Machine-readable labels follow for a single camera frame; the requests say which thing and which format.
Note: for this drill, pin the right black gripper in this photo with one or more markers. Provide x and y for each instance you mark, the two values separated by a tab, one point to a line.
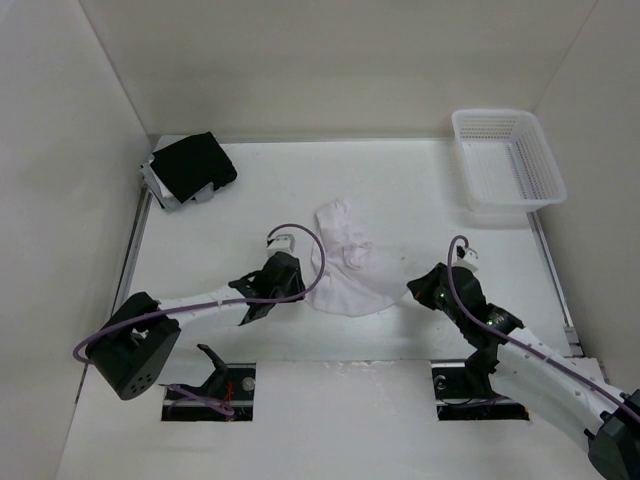
421	287

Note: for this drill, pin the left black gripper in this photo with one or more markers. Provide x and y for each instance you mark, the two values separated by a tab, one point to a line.
298	287

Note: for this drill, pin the white tank top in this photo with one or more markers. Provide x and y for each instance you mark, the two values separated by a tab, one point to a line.
358	277

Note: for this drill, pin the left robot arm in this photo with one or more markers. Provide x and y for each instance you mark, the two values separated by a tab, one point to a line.
142	334

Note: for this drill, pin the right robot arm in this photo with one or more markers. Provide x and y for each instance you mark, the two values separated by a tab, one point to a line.
510	361

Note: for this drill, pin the folded black tank top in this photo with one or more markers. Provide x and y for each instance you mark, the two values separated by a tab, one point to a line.
194	164

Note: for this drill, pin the white plastic basket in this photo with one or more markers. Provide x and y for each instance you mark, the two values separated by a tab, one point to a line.
505	161

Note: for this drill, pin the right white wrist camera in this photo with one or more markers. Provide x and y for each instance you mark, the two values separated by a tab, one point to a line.
467	258

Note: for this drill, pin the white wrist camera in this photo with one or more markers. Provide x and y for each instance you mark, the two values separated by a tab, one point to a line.
280	243
467	258

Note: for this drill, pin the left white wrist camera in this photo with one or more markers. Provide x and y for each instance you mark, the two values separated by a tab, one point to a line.
280	243

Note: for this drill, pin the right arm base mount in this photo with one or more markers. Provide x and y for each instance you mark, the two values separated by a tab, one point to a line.
463	392

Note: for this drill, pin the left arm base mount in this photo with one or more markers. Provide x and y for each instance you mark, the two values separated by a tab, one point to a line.
226	395

